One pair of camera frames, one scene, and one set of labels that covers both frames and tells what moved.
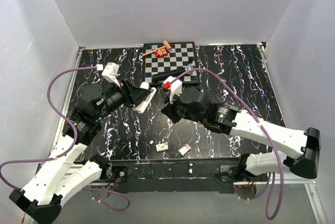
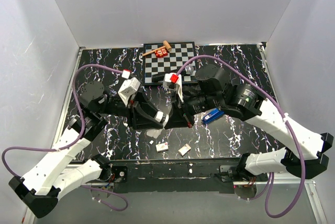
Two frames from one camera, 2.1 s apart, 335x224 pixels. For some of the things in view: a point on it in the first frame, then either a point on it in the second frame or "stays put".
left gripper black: [133, 94] → [136, 119]
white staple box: [162, 147] stays put
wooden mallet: [166, 44] stays put
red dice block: [161, 53] stays put
